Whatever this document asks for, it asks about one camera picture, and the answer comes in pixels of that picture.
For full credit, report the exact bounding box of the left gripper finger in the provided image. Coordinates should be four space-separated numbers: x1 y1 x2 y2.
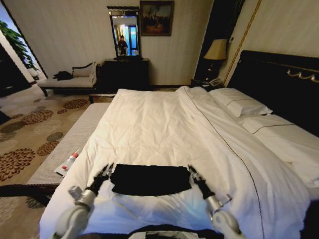
93 163 109 177
106 162 115 179

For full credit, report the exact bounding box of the grey upholstered bed bench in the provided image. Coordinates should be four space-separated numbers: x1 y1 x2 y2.
25 103 112 187

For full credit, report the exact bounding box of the white bed sheet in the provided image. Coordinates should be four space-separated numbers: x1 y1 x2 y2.
236 113 319 189

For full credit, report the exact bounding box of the black clothes pile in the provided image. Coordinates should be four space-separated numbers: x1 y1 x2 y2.
52 70 73 81

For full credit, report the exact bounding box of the white red tube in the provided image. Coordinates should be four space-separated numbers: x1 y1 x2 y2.
67 148 81 165

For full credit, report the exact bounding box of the white red flat box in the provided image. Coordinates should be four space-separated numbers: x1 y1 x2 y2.
54 160 72 178

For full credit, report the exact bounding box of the black folded garment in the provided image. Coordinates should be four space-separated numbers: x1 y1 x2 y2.
109 163 193 196

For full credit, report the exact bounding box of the white duvet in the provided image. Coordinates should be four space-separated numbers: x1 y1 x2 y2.
39 86 312 239

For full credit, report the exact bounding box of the robot front shell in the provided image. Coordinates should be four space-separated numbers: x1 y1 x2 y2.
126 223 215 239

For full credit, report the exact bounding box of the white pillow with dark stripe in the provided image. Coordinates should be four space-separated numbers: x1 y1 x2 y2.
240 114 298 135
208 87 274 118

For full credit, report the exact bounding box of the dark nightstand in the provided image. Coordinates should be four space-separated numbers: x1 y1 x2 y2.
190 77 225 89

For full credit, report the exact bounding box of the white chaise lounge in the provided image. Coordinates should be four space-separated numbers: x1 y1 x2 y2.
37 61 98 98

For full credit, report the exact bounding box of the white telephone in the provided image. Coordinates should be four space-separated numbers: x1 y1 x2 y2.
208 77 224 88

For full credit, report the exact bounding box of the dark wooden dresser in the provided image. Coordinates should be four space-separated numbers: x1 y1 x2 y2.
102 58 151 92

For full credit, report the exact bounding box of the table lamp with beige shade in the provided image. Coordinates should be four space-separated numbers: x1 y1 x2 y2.
203 38 228 78

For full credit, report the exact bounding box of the dark headboard with gold trim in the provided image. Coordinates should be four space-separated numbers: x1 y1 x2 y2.
226 49 319 138

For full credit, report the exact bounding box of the person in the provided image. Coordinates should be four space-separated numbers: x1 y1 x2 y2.
117 35 129 55

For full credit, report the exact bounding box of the dark cabinet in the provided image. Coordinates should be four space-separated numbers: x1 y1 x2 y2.
0 44 32 98

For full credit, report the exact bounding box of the dark framed mirror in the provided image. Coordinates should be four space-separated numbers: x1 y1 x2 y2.
107 5 145 61

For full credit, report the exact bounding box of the gold framed painting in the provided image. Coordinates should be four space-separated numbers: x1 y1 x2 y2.
139 0 175 37

